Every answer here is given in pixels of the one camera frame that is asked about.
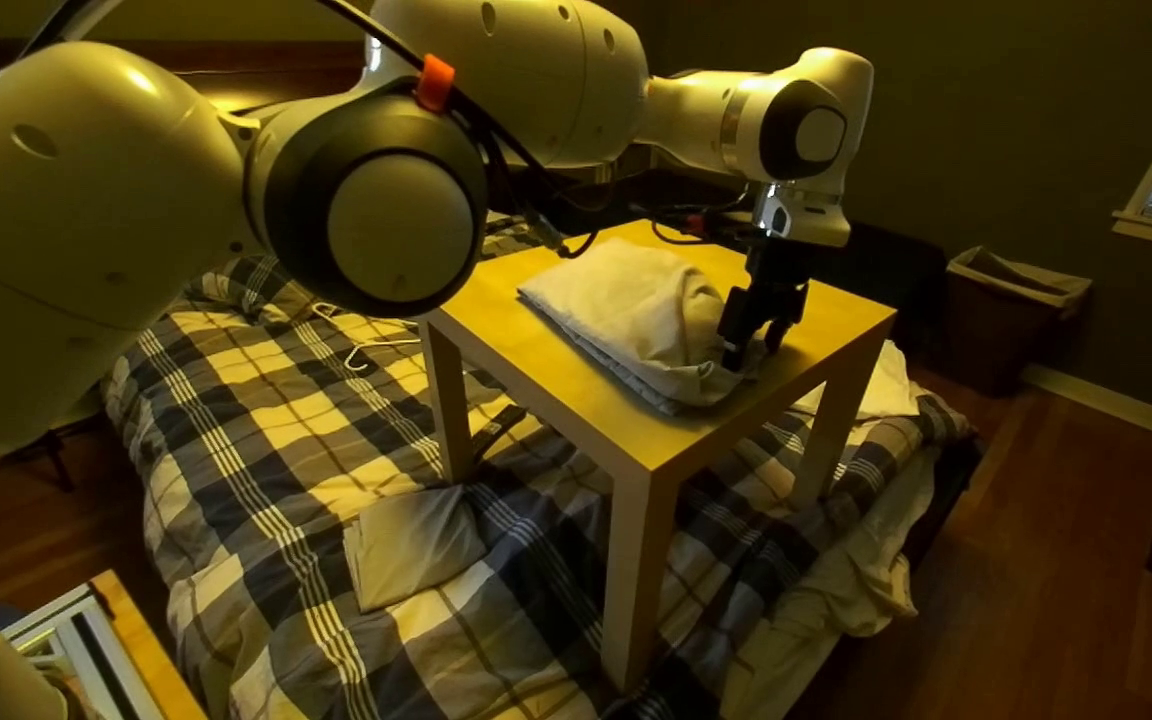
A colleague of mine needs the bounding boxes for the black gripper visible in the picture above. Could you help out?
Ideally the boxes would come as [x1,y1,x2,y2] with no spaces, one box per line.
[718,237,811,372]

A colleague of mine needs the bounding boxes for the white bed sheet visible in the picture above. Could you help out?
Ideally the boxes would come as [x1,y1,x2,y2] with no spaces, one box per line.
[516,237,759,415]

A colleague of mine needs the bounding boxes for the white fabric at bed edge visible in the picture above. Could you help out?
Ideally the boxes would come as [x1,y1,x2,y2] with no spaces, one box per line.
[718,437,949,720]

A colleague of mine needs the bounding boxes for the small white pillow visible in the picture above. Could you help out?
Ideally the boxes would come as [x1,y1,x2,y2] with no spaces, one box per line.
[794,337,928,428]

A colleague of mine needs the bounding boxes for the black futon mattress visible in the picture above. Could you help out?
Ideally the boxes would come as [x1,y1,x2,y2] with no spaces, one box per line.
[827,215,954,372]

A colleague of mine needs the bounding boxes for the wooden side table white legs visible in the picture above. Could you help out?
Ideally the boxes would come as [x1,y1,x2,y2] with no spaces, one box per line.
[415,215,899,697]

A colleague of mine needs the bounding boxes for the brown open storage basket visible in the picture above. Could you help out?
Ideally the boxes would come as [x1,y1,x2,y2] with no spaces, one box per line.
[946,241,1096,401]

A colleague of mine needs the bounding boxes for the white baseboard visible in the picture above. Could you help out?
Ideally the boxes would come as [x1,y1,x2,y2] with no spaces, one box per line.
[1022,363,1152,452]

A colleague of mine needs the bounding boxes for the white cloth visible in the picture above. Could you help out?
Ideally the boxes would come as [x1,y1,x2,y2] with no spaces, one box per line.
[341,479,492,617]

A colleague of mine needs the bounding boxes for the plaid checkered comforter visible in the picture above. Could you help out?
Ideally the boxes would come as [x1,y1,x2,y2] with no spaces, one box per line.
[101,254,979,720]

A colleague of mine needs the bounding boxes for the wooden board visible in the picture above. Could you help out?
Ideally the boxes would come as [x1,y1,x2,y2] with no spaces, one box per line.
[88,570,210,720]

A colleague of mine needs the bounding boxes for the framed flat panel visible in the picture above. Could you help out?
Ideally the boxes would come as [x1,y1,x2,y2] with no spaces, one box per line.
[0,584,166,720]

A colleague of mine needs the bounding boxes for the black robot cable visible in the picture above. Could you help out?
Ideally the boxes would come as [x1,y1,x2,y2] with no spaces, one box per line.
[320,0,771,266]

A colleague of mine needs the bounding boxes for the white wire clothes hanger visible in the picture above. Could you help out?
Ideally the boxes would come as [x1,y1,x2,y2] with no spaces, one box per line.
[313,297,401,380]

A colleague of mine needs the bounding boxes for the orange velcro strap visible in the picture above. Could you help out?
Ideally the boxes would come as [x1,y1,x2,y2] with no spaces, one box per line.
[411,51,459,118]

